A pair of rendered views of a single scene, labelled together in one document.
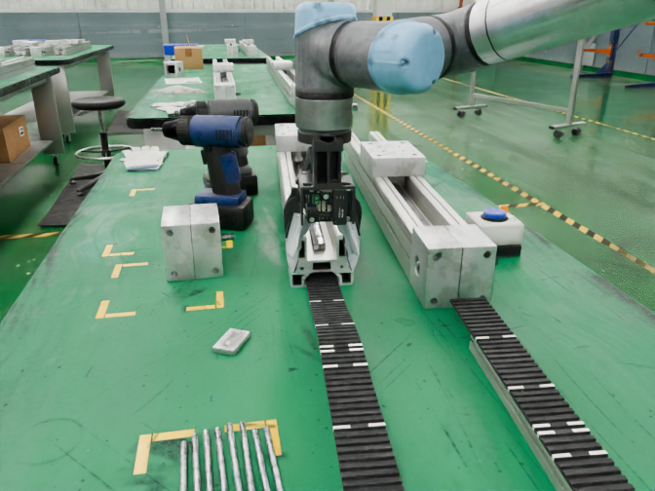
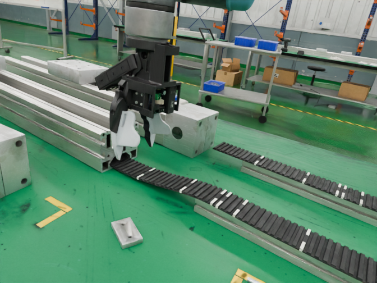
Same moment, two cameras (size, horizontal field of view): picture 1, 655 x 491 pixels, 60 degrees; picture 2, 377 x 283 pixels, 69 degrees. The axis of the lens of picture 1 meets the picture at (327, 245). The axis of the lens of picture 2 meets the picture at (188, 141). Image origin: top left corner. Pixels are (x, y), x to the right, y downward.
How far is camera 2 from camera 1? 0.52 m
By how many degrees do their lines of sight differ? 48
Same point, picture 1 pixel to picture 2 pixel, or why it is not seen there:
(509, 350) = (273, 163)
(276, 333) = (143, 209)
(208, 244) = (15, 158)
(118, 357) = not seen: outside the picture
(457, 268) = (206, 129)
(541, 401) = (318, 182)
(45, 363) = not seen: outside the picture
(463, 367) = (253, 182)
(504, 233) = not seen: hidden behind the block
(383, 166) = (85, 76)
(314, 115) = (159, 24)
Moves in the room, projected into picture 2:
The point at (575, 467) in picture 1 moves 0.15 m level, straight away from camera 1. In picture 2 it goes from (369, 204) to (309, 163)
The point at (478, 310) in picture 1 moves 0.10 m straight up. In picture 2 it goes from (232, 149) to (240, 107)
